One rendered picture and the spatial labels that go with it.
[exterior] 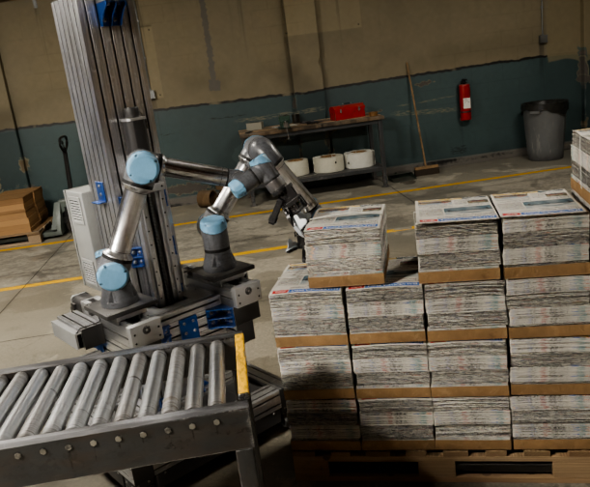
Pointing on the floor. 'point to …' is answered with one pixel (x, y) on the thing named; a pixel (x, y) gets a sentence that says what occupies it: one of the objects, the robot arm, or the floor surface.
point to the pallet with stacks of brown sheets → (8, 217)
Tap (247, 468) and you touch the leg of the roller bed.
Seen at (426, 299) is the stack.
